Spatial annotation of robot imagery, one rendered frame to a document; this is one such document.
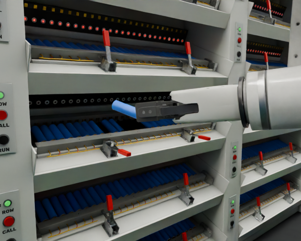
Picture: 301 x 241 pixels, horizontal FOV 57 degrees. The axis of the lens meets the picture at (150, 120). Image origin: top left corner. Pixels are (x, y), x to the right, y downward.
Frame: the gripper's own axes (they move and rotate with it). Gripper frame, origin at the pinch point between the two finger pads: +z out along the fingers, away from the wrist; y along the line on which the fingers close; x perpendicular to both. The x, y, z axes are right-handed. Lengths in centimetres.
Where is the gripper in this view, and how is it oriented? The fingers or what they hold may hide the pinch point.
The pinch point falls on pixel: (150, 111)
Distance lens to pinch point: 47.3
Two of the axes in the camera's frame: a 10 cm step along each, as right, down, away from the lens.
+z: -9.0, 0.7, 4.4
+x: 1.1, 9.9, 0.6
